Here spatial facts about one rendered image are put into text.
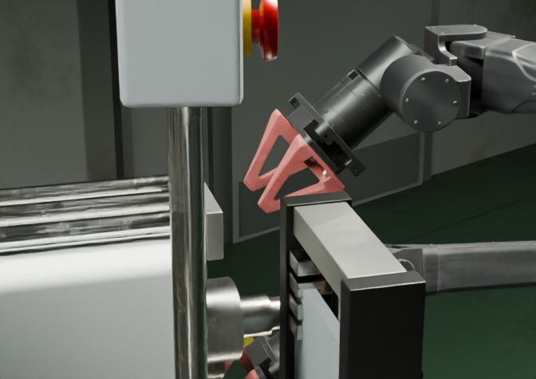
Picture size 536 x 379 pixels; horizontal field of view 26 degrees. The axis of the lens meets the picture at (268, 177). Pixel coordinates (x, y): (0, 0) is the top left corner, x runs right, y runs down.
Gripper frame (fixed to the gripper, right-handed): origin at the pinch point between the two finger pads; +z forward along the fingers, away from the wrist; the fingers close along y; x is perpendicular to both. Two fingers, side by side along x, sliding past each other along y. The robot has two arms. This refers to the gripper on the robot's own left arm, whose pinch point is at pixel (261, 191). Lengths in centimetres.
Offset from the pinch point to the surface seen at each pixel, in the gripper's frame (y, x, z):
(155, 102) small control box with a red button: -57, 33, -4
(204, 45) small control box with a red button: -57, 34, -7
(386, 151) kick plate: 316, -174, -24
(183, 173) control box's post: -54, 29, -2
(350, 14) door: 308, -116, -47
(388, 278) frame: -40.6, 9.1, -5.1
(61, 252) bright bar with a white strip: -31.1, 21.1, 9.9
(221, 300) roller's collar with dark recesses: -25.7, 7.7, 5.8
